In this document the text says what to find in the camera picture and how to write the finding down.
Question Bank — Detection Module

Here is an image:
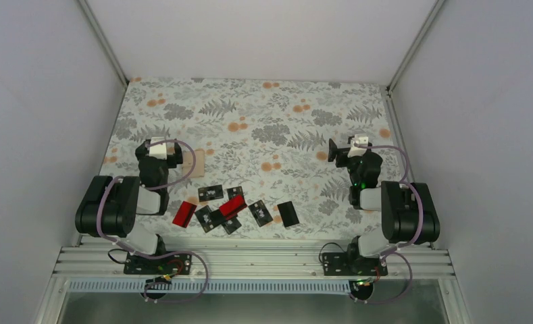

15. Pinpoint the black card right of pile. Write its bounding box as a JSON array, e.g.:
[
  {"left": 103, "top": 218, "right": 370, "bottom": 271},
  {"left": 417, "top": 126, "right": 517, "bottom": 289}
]
[{"left": 248, "top": 200, "right": 273, "bottom": 227}]

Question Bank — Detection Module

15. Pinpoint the red card left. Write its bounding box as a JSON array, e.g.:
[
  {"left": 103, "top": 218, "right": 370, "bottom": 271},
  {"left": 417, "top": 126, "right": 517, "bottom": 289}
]
[{"left": 172, "top": 201, "right": 197, "bottom": 228}]

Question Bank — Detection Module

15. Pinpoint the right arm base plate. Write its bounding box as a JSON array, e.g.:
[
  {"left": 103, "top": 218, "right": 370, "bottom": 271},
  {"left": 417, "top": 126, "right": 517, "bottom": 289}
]
[{"left": 320, "top": 252, "right": 388, "bottom": 277}]

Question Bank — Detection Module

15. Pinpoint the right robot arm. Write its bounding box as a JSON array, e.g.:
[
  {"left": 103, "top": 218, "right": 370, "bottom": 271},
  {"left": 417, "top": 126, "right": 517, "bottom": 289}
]
[{"left": 328, "top": 135, "right": 440, "bottom": 275}]

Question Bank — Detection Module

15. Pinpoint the black card small top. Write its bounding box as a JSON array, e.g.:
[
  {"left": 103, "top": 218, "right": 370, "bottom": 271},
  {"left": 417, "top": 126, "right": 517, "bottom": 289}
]
[{"left": 226, "top": 186, "right": 244, "bottom": 200}]

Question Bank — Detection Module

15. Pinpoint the plain black card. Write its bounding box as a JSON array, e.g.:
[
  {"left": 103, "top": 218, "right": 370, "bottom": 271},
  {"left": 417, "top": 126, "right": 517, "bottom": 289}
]
[{"left": 277, "top": 201, "right": 300, "bottom": 227}]

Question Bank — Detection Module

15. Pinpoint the aluminium rail frame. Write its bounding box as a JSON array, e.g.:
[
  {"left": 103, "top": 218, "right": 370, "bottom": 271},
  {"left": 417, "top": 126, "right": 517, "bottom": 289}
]
[{"left": 53, "top": 236, "right": 455, "bottom": 279}]

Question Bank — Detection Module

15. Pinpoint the floral table mat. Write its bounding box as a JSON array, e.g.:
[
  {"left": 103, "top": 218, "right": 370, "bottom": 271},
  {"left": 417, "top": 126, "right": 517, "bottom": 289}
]
[{"left": 101, "top": 78, "right": 403, "bottom": 240}]

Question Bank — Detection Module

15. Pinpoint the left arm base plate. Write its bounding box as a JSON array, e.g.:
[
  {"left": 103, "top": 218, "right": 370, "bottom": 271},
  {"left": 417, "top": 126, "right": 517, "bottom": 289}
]
[{"left": 123, "top": 253, "right": 192, "bottom": 276}]

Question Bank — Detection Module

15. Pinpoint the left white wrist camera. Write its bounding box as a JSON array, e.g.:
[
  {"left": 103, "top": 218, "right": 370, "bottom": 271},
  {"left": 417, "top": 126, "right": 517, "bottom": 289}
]
[{"left": 148, "top": 137, "right": 167, "bottom": 160}]

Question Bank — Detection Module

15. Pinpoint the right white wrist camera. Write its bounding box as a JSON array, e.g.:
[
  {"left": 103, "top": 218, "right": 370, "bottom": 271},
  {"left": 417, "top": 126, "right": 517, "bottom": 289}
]
[{"left": 347, "top": 134, "right": 370, "bottom": 158}]

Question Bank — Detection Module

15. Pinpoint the black card bottom centre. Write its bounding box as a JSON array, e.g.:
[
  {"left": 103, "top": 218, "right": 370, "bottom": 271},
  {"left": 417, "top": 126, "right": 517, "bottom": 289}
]
[{"left": 222, "top": 217, "right": 242, "bottom": 235}]

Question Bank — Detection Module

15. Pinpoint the red card centre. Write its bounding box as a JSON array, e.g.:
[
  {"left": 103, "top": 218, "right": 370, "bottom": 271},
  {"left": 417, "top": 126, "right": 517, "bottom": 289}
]
[{"left": 218, "top": 194, "right": 247, "bottom": 220}]

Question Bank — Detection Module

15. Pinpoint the red card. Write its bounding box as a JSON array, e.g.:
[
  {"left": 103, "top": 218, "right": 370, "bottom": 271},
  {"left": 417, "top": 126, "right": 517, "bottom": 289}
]
[
  {"left": 172, "top": 201, "right": 197, "bottom": 228},
  {"left": 218, "top": 194, "right": 247, "bottom": 220}
]

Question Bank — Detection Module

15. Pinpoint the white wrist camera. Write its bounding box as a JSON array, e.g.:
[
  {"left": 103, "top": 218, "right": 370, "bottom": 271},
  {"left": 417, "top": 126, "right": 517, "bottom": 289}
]
[
  {"left": 347, "top": 134, "right": 370, "bottom": 158},
  {"left": 148, "top": 137, "right": 167, "bottom": 160}
]

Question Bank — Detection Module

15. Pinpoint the grey cable duct strip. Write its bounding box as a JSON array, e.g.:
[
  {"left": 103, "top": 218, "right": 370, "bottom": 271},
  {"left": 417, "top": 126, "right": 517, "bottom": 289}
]
[{"left": 68, "top": 278, "right": 350, "bottom": 295}]

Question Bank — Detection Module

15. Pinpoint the black VIP card top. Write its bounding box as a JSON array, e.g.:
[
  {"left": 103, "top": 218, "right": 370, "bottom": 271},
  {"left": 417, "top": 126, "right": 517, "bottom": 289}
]
[{"left": 198, "top": 185, "right": 224, "bottom": 202}]

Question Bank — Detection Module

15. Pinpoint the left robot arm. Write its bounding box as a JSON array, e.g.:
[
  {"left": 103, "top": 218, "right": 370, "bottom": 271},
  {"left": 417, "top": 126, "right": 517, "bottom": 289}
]
[{"left": 74, "top": 137, "right": 183, "bottom": 273}]

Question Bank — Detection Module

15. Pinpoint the black VIP card lower-left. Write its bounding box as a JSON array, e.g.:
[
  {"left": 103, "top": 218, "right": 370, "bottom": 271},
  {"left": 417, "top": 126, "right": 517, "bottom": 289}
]
[{"left": 195, "top": 206, "right": 218, "bottom": 233}]

